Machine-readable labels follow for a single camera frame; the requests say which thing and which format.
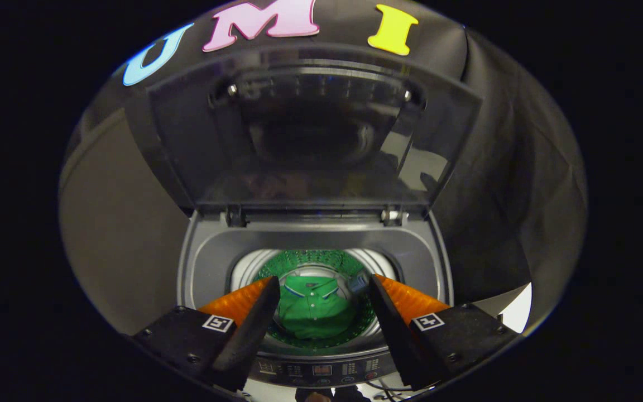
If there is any dark washing machine lid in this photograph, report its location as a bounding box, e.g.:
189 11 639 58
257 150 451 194
144 44 484 212

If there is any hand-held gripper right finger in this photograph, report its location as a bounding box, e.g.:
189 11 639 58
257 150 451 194
368 273 519 391

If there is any black cable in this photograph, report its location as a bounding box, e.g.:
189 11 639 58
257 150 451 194
363 379 414 401

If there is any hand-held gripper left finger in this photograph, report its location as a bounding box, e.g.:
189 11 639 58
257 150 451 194
131 275 281 393

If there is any green polo shirt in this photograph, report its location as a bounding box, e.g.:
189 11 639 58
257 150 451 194
276 275 357 341

